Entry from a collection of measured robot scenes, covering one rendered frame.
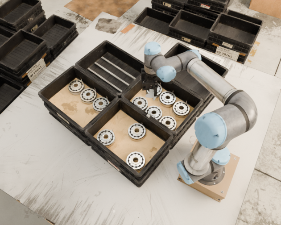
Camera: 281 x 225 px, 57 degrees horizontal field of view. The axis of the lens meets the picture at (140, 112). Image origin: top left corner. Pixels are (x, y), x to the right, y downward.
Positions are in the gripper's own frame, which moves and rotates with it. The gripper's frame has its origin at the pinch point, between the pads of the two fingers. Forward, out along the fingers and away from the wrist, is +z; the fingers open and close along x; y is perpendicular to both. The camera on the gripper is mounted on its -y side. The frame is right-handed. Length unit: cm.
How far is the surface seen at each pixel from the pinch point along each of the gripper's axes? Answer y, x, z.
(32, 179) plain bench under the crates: 74, 30, 32
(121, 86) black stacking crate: 18.2, -21.8, 16.1
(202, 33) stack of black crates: -67, -117, 57
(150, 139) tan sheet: 3.8, 18.4, 18.1
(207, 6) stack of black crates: -74, -139, 41
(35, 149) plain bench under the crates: 75, 11, 31
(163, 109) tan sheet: -6.8, -1.4, 17.1
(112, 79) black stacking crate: 23.7, -28.2, 15.9
